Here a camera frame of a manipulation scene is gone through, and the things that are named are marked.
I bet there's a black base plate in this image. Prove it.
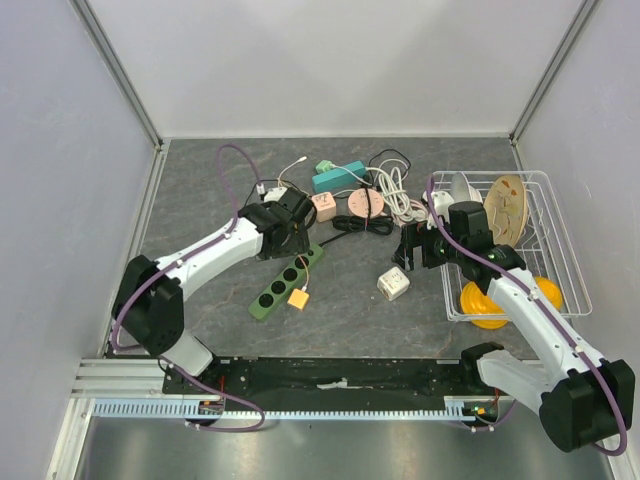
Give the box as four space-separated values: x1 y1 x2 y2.
162 355 516 414

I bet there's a pink cube socket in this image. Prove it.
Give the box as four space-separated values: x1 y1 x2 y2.
311 192 337 223

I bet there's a light blue cable duct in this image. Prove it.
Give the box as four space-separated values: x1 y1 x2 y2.
92 397 497 421

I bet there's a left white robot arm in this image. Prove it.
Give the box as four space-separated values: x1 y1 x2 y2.
111 188 314 393

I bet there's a yellow bowl front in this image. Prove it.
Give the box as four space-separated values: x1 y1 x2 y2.
459 282 508 330

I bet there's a green power strip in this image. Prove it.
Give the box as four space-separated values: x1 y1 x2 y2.
248 244 324 321

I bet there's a white coiled cable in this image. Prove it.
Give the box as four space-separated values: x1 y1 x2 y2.
367 159 426 224

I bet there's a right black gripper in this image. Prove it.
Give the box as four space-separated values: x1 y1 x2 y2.
391 214 466 272

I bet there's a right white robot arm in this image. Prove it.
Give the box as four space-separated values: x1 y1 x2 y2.
393 201 636 457

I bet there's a yellow bowl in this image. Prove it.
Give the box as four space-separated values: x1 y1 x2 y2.
459 282 508 330
534 276 564 311

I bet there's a beige patterned plate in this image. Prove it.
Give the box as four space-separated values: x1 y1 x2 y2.
484 175 528 247

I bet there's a white cube adapter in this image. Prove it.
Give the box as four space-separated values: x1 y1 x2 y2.
377 266 410 301

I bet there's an orange charger plug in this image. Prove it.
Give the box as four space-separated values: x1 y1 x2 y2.
287 288 310 311

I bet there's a teal power strip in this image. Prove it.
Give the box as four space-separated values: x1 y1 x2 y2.
311 161 366 194

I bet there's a white usb cable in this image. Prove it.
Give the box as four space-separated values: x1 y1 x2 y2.
277 157 309 189

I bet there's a yellow bowl right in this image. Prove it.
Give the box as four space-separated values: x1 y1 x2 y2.
534 276 564 311

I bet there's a pink round socket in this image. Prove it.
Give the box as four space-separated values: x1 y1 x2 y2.
347 188 385 218

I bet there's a white wire dish rack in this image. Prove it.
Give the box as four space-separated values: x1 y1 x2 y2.
434 171 592 319

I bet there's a white bowl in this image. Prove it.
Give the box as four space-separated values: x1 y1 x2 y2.
450 171 483 204

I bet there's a light green plug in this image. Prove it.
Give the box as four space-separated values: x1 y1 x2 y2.
315 160 333 174

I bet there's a black coiled cable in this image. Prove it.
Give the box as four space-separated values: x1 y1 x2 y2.
332 215 396 236

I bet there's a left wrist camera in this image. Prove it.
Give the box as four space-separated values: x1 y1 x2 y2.
256 184 288 203

